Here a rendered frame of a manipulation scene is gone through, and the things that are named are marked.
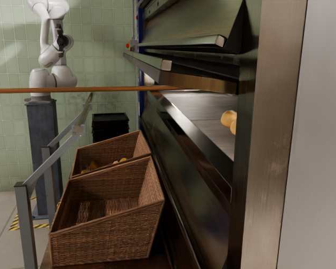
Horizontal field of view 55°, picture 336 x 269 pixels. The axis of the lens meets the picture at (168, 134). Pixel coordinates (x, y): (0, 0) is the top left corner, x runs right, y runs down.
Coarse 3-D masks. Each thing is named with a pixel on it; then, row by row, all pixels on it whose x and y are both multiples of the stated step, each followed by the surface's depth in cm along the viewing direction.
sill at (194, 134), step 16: (160, 96) 182; (176, 112) 138; (176, 128) 120; (192, 128) 111; (192, 144) 96; (208, 144) 93; (208, 160) 80; (224, 160) 80; (224, 176) 70; (224, 192) 69
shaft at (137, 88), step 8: (8, 88) 192; (16, 88) 192; (24, 88) 193; (32, 88) 193; (40, 88) 194; (48, 88) 194; (56, 88) 195; (64, 88) 196; (72, 88) 196; (80, 88) 197; (88, 88) 198; (96, 88) 199; (104, 88) 199; (112, 88) 200; (120, 88) 201; (128, 88) 202; (136, 88) 202; (144, 88) 203; (152, 88) 204; (160, 88) 205; (168, 88) 205; (176, 88) 206; (184, 88) 207
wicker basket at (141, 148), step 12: (132, 132) 238; (96, 144) 235; (108, 144) 237; (120, 144) 239; (132, 144) 240; (144, 144) 212; (84, 156) 235; (96, 156) 238; (108, 156) 239; (120, 156) 241; (132, 156) 243; (144, 156) 188; (84, 168) 234
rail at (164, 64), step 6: (132, 54) 131; (138, 54) 103; (144, 54) 87; (144, 60) 84; (150, 60) 71; (156, 60) 62; (162, 60) 56; (168, 60) 56; (156, 66) 61; (162, 66) 56; (168, 66) 56
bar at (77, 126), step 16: (80, 128) 116; (64, 144) 117; (48, 160) 118; (32, 176) 119; (48, 176) 168; (16, 192) 118; (32, 192) 121; (48, 192) 170; (48, 208) 172; (32, 224) 125; (32, 240) 125; (32, 256) 126
